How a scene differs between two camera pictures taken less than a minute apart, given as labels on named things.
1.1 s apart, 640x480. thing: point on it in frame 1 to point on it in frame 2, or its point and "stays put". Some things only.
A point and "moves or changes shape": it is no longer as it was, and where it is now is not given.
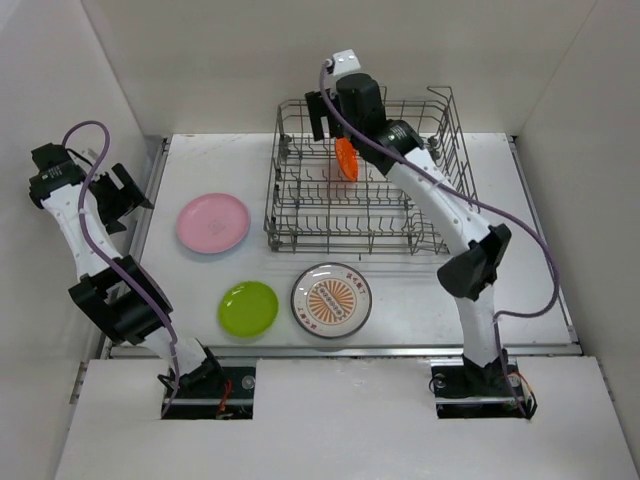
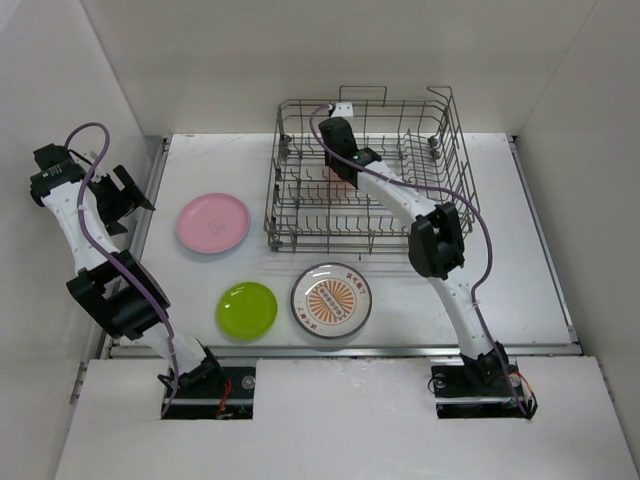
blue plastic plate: x=213 y=255 stays put
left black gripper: x=125 y=199 stays put
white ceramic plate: x=331 y=300 stays put
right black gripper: x=316 y=111 to x=327 y=157
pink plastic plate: x=213 y=223 stays put
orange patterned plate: x=348 y=158 moves or changes shape
